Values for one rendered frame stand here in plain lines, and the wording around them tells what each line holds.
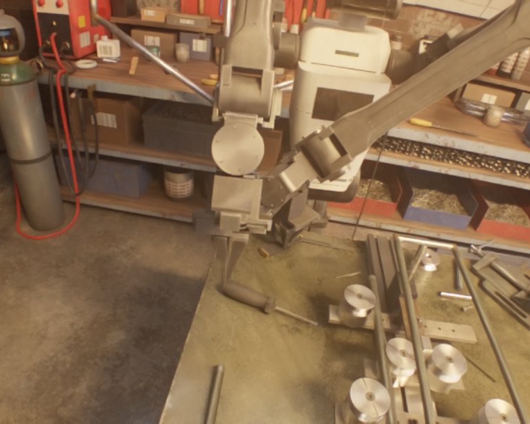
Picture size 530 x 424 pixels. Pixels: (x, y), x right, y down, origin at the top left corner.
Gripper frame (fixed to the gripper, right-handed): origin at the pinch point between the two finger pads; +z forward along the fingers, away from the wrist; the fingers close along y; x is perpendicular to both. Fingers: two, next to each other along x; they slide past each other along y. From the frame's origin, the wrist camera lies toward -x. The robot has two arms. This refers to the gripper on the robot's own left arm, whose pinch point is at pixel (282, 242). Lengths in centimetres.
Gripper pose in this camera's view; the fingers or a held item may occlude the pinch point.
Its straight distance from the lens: 76.6
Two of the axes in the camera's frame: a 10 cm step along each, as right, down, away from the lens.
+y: 6.5, 5.1, -5.6
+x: 7.5, -3.1, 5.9
